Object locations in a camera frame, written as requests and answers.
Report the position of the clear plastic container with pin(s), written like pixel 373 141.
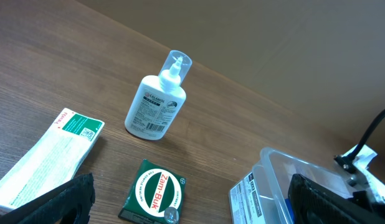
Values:
pixel 262 195

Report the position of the white green long box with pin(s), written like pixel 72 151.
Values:
pixel 52 161

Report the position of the blue Vicks VapoDrops box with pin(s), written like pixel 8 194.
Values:
pixel 290 211

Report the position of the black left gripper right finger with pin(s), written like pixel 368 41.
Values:
pixel 313 203

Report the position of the white Calamol lotion bottle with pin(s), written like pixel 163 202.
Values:
pixel 159 98

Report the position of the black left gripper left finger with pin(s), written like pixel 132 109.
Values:
pixel 69 203

